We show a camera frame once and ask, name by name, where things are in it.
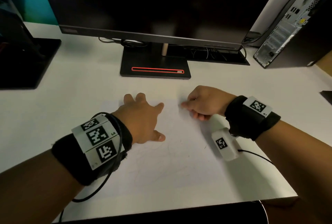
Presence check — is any black computer monitor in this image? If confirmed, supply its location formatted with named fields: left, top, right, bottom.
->
left=36, top=0, right=286, bottom=51

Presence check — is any white paper sheet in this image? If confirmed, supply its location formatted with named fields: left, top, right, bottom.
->
left=101, top=99, right=234, bottom=193

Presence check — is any black plug with cable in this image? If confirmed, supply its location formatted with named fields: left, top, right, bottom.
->
left=242, top=0, right=327, bottom=45

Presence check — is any brown cardboard box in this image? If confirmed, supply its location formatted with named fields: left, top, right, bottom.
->
left=315, top=50, right=332, bottom=78

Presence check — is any white single-marker block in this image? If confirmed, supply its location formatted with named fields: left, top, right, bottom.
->
left=243, top=96, right=273, bottom=118

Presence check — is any person's right hand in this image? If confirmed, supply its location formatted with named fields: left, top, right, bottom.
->
left=180, top=85, right=238, bottom=122

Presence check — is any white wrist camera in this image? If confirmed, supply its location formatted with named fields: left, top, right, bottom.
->
left=211, top=127, right=243, bottom=161

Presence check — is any white three-marker block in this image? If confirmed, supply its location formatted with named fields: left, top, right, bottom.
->
left=71, top=114, right=122, bottom=171

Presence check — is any person's left forearm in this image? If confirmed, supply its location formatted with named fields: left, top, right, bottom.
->
left=0, top=150, right=85, bottom=224

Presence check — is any black monitor stand red slot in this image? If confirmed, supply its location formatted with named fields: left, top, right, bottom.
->
left=120, top=42, right=192, bottom=80

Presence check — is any coiled black cable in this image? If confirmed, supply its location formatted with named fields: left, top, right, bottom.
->
left=98, top=37, right=148, bottom=48

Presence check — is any black flat stand base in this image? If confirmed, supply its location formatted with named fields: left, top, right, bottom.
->
left=0, top=8, right=62, bottom=90
left=319, top=90, right=332, bottom=106

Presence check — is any black desktop computer tower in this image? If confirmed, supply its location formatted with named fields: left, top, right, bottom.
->
left=253, top=0, right=332, bottom=69

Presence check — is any person's right forearm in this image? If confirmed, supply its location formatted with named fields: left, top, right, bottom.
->
left=255, top=120, right=332, bottom=224

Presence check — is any person's left hand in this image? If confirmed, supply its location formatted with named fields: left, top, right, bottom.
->
left=111, top=92, right=166, bottom=145

